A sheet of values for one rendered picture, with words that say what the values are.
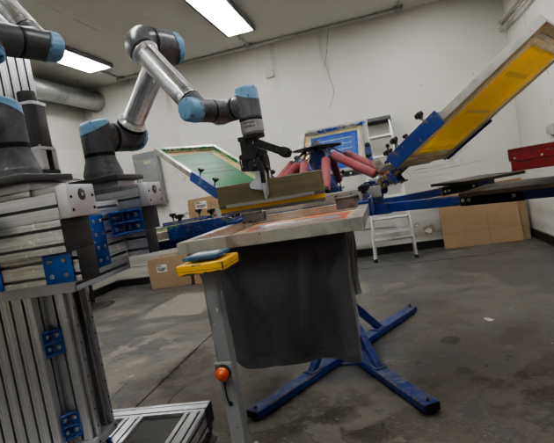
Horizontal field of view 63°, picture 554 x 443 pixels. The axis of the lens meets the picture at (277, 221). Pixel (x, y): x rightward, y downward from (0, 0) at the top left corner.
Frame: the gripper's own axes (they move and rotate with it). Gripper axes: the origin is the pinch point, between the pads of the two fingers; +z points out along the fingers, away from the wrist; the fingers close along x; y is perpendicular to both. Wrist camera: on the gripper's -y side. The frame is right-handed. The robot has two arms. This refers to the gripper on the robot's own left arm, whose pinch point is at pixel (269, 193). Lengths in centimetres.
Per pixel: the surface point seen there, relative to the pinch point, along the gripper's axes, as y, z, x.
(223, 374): 11, 44, 37
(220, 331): 11.1, 33.6, 33.5
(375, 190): -32, 7, -68
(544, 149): -97, 1, -49
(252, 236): 3.6, 11.3, 14.3
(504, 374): -81, 109, -92
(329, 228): -19.5, 12.1, 14.2
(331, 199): -11, 8, -68
